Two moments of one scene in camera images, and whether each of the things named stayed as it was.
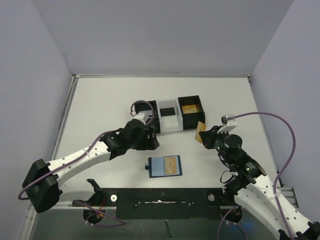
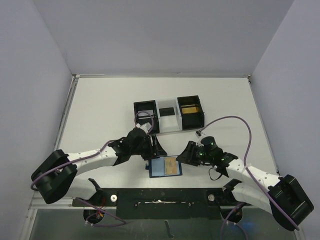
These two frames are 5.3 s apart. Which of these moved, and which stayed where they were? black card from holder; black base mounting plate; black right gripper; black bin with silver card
Moved: black right gripper
Stayed: black bin with silver card; black card from holder; black base mounting plate
